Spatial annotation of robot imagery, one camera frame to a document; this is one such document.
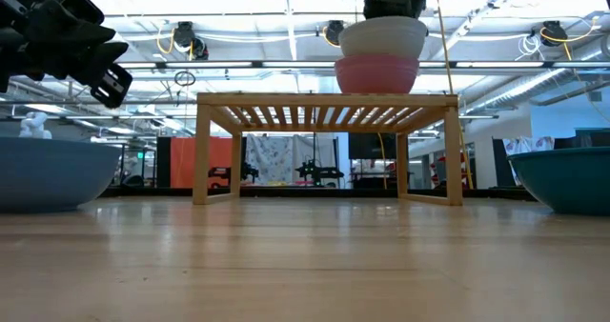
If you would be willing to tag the white bowl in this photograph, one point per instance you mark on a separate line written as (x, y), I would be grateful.
(381, 38)

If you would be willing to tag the black background robot arm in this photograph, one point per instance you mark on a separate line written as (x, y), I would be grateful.
(318, 169)
(233, 173)

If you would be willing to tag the orange partition panel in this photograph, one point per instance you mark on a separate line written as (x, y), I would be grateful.
(200, 162)

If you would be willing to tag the pink bowl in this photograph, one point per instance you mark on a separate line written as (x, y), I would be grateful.
(376, 76)

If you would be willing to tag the grey-blue bowl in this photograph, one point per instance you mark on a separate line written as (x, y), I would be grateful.
(47, 174)

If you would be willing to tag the black aluminium table frame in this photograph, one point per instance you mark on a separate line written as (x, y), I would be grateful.
(333, 192)

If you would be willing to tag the black wall monitor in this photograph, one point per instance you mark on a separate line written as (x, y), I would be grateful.
(372, 146)

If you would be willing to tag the turquoise blue bowl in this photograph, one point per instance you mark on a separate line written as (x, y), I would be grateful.
(567, 181)

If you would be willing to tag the floral hanging cloth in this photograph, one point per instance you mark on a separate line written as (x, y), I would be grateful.
(529, 145)

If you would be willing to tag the black cabinet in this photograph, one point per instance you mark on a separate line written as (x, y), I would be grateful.
(591, 138)

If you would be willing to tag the white humanoid robot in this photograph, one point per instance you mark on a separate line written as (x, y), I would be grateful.
(34, 126)

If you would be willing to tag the wooden slatted shelf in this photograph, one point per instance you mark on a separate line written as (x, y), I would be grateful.
(329, 99)

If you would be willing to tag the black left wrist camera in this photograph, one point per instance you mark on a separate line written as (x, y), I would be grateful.
(112, 86)

